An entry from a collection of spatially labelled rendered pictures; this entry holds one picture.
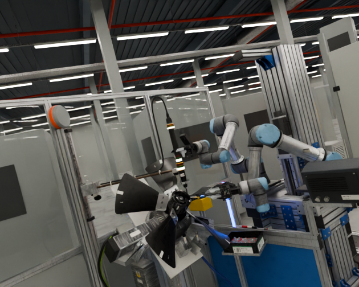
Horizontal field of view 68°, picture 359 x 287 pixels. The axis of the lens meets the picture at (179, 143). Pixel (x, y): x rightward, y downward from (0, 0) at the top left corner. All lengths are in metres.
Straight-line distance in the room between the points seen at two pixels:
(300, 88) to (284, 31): 6.38
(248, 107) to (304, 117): 3.50
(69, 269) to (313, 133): 1.96
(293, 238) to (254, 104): 4.21
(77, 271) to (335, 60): 2.78
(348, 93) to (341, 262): 1.47
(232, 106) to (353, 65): 2.91
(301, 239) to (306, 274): 0.22
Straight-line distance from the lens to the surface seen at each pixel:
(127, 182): 1.50
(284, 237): 1.77
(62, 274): 2.06
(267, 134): 1.55
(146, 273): 1.81
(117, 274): 2.23
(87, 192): 1.82
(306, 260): 1.80
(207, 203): 2.06
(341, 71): 2.94
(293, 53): 2.23
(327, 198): 1.52
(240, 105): 5.50
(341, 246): 2.43
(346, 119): 2.95
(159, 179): 1.68
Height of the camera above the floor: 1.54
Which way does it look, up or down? 1 degrees down
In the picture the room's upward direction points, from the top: 14 degrees counter-clockwise
